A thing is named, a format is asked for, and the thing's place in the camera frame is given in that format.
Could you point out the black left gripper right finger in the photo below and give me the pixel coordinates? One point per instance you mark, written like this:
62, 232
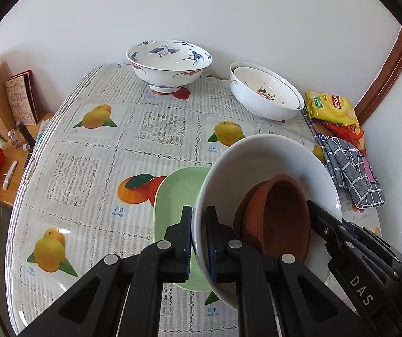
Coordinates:
276, 297

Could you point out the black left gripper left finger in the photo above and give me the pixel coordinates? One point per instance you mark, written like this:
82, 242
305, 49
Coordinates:
121, 296

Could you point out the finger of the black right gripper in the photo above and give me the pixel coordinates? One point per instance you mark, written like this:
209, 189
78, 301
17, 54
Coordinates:
373, 246
356, 251

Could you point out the brown clay bowl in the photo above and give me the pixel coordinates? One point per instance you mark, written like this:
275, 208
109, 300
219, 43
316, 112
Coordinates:
274, 218

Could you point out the green plastic plate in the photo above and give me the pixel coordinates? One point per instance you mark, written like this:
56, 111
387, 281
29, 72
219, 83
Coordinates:
178, 189

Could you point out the grey checked folded cloth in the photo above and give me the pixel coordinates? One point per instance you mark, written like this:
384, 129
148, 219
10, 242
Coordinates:
348, 168

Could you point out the red chips bag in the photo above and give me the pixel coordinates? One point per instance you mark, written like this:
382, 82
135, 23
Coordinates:
352, 134

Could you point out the yellow chips bag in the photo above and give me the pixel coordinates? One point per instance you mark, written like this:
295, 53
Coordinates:
330, 108

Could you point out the large white ceramic bowl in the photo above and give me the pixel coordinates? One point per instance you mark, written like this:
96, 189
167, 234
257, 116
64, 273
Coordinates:
256, 104

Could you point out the white pen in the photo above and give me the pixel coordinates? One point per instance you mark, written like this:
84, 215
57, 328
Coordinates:
9, 175

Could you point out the wooden side table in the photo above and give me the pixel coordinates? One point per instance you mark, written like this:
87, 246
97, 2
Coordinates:
11, 155

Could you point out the small dark bottle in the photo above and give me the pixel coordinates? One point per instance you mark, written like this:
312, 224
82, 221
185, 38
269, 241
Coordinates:
26, 133

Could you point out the brown patterned book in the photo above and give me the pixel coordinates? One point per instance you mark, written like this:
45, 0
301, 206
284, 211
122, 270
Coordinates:
21, 98

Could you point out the blue crane pattern bowl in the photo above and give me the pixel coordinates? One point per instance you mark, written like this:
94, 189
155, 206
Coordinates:
167, 65

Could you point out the brown wooden door frame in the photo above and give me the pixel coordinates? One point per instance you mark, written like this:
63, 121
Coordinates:
382, 83

